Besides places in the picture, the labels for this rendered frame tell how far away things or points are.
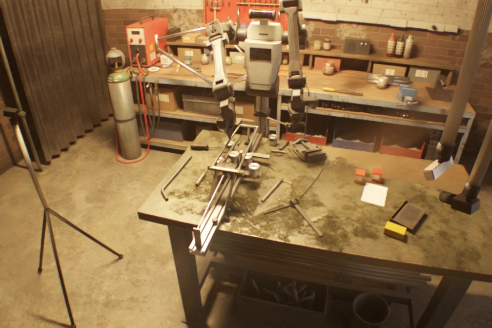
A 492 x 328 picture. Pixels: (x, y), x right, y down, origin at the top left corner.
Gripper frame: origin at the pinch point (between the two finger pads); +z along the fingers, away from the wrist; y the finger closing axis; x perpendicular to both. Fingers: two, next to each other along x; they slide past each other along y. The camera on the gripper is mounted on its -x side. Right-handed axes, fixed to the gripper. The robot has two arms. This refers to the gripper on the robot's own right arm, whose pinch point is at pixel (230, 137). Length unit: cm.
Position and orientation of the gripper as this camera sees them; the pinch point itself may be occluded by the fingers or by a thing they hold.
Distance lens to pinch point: 161.1
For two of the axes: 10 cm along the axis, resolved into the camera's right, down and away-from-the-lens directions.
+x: 2.9, -5.0, 8.1
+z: 0.1, 8.5, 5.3
